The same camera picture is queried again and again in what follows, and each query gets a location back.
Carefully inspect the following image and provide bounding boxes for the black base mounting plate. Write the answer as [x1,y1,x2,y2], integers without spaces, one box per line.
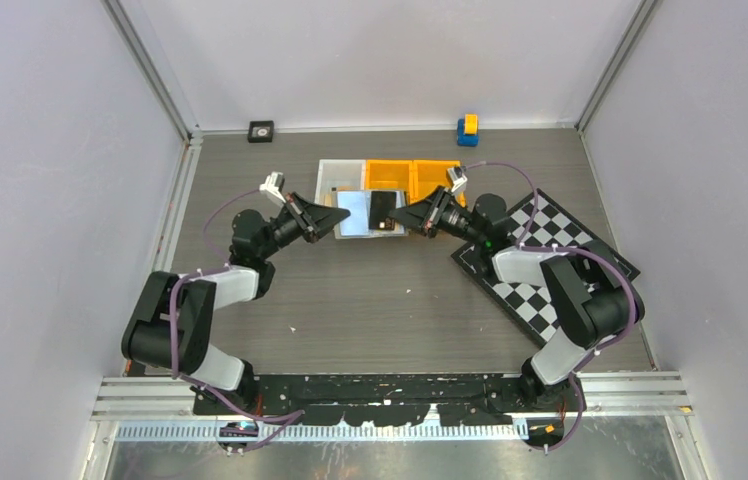
[191,372,587,429]

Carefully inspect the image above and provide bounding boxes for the middle orange plastic bin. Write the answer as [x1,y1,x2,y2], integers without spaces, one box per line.
[364,159,416,197]

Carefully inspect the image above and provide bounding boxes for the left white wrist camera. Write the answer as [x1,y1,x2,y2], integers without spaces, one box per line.
[258,171,286,207]

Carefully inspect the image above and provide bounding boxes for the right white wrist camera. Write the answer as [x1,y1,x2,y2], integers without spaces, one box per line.
[447,165,468,197]

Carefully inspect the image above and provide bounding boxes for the blue yellow toy block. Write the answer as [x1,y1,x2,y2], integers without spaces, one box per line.
[456,114,479,147]

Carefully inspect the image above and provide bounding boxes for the black white checkerboard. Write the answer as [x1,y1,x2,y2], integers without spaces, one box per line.
[450,189,640,349]

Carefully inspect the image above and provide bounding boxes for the orange plastic bin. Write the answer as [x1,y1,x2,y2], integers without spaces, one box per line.
[364,159,416,197]
[409,159,462,203]

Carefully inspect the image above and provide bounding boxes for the right orange plastic bin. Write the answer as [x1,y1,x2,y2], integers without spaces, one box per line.
[409,159,462,203]

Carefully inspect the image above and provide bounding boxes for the white plastic bin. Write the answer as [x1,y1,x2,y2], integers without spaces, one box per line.
[315,159,367,201]

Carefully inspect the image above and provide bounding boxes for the slotted metal rail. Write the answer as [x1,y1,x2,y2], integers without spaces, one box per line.
[114,419,529,444]

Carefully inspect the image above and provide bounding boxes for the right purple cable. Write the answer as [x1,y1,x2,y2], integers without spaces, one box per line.
[463,161,639,455]

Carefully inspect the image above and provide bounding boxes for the small black square device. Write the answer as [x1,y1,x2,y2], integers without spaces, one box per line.
[247,120,275,143]

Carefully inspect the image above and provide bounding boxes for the purple cable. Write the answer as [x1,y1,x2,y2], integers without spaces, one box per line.
[168,189,305,455]
[463,161,639,455]

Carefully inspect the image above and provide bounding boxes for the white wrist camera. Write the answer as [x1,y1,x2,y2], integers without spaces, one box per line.
[447,165,468,197]
[258,171,286,207]

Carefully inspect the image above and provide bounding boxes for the black card gold chip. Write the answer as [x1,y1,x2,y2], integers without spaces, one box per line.
[368,190,397,231]

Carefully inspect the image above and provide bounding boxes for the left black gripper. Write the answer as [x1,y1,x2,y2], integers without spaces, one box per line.
[259,192,350,260]

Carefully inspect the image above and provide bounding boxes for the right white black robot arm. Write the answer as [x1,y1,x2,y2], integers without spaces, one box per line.
[389,187,644,411]

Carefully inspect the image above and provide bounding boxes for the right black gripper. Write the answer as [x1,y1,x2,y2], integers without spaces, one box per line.
[390,185,486,246]

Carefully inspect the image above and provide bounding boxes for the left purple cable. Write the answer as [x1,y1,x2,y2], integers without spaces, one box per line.
[168,189,305,455]

